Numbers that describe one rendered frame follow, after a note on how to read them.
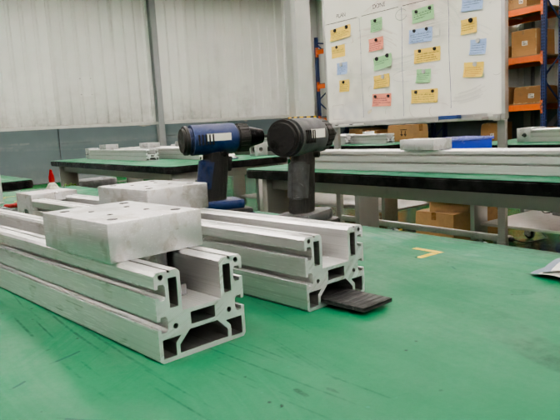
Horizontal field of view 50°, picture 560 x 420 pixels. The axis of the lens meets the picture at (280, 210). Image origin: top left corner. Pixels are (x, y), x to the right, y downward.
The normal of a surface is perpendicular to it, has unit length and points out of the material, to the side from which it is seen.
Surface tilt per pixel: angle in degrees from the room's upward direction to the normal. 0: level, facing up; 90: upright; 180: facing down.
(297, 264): 90
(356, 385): 0
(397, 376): 0
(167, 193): 90
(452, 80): 90
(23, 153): 90
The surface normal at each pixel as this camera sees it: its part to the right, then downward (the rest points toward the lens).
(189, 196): 0.68, 0.07
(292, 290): -0.73, 0.14
